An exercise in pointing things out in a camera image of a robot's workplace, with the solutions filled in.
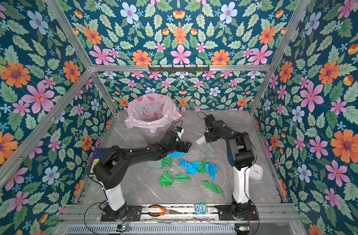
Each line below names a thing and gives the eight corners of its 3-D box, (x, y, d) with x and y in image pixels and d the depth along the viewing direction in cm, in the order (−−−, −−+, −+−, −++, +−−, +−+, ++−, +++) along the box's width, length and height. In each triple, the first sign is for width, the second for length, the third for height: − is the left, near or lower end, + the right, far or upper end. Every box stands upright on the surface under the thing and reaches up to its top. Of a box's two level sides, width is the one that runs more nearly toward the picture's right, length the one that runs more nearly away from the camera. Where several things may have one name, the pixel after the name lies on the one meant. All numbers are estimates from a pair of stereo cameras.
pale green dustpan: (146, 169, 91) (145, 167, 89) (148, 160, 95) (147, 158, 93) (161, 169, 91) (161, 167, 89) (162, 160, 95) (162, 158, 93)
